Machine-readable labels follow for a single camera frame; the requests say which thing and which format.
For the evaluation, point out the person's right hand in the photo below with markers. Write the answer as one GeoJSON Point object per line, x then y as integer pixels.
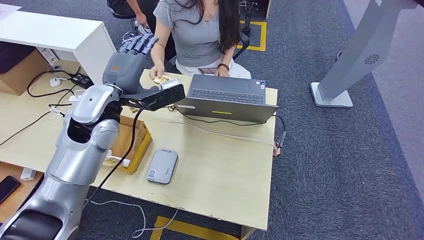
{"type": "Point", "coordinates": [157, 71]}

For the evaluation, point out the person's left hand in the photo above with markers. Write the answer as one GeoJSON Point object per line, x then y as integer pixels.
{"type": "Point", "coordinates": [223, 73]}

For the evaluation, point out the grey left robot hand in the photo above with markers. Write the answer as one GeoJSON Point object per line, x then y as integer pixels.
{"type": "Point", "coordinates": [124, 71]}

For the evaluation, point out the person's right forearm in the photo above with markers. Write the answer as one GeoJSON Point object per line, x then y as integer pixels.
{"type": "Point", "coordinates": [159, 53]}

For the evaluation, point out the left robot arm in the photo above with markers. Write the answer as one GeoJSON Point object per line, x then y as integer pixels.
{"type": "Point", "coordinates": [76, 159]}

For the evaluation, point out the person's left forearm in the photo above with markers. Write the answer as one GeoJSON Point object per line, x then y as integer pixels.
{"type": "Point", "coordinates": [229, 56]}

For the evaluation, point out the person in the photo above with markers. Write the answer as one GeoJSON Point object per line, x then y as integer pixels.
{"type": "Point", "coordinates": [198, 36]}
{"type": "Point", "coordinates": [122, 6]}

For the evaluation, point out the chrome chair base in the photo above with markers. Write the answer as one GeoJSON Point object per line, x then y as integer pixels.
{"type": "Point", "coordinates": [130, 35]}

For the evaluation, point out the grey laptop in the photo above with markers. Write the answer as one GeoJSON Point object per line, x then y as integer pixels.
{"type": "Point", "coordinates": [228, 111]}

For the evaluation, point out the black power adapter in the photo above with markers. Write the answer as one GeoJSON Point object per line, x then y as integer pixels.
{"type": "Point", "coordinates": [82, 81]}

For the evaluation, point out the black stand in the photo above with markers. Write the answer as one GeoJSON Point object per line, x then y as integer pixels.
{"type": "Point", "coordinates": [248, 20]}

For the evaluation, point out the open cardboard box yellow edge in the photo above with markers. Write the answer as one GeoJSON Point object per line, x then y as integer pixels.
{"type": "Point", "coordinates": [136, 139]}

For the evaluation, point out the small white round device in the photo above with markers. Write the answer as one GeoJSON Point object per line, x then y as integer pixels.
{"type": "Point", "coordinates": [55, 82]}

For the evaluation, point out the white labelled box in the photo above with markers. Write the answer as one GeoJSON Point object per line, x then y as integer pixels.
{"type": "Point", "coordinates": [49, 56]}

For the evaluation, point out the white counter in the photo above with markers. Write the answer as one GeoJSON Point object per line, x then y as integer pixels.
{"type": "Point", "coordinates": [49, 31]}

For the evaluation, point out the white tissue paper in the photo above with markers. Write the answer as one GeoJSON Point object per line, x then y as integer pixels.
{"type": "Point", "coordinates": [124, 162]}

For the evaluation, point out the brown cardboard box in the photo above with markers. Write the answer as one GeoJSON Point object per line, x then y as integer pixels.
{"type": "Point", "coordinates": [20, 73]}

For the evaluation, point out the white paper sheet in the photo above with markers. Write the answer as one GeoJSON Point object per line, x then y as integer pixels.
{"type": "Point", "coordinates": [8, 10]}

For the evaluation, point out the grey kiosk stand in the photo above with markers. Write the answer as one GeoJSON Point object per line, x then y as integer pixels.
{"type": "Point", "coordinates": [361, 49]}

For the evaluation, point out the small white box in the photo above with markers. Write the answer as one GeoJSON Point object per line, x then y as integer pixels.
{"type": "Point", "coordinates": [28, 174]}

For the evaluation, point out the black smartphone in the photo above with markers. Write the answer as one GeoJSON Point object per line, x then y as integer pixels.
{"type": "Point", "coordinates": [8, 188]}

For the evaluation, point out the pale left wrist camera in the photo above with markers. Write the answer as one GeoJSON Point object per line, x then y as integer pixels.
{"type": "Point", "coordinates": [170, 83]}

